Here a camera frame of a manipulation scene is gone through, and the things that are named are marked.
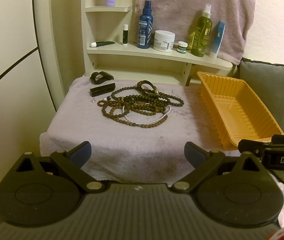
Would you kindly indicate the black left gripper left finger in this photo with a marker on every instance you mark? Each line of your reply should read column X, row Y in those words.
column 38, row 191

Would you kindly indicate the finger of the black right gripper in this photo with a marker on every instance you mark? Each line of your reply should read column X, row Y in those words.
column 255, row 147

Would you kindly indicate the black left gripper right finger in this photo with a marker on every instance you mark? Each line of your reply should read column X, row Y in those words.
column 234, row 191

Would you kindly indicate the orange plastic tray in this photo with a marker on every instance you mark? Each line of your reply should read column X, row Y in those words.
column 236, row 110

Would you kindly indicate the black wristwatch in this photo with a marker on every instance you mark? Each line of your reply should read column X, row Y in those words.
column 100, row 77

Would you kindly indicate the grey cushion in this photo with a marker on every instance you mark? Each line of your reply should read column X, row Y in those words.
column 267, row 80

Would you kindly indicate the black rectangular box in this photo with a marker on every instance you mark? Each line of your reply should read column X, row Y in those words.
column 104, row 89

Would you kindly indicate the green olive spray bottle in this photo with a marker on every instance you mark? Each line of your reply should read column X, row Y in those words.
column 202, row 33

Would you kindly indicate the small green-label jar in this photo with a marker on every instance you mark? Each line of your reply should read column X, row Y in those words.
column 182, row 47

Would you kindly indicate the blue white cream tube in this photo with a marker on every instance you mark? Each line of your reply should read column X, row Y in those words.
column 215, row 48

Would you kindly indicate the white cream jar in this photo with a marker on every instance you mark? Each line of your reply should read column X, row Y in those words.
column 163, row 41

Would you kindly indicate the dark green tube white cap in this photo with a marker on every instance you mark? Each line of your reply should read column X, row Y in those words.
column 101, row 43

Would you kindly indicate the blue spray bottle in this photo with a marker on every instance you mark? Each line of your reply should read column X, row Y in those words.
column 145, row 26

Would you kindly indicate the lavender hanging towel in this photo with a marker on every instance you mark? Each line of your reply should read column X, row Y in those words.
column 181, row 16

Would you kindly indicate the cream wooden shelf unit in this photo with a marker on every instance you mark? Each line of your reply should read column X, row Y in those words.
column 78, row 37

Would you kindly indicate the black white lip balm stick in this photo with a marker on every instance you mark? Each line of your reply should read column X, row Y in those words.
column 125, row 34

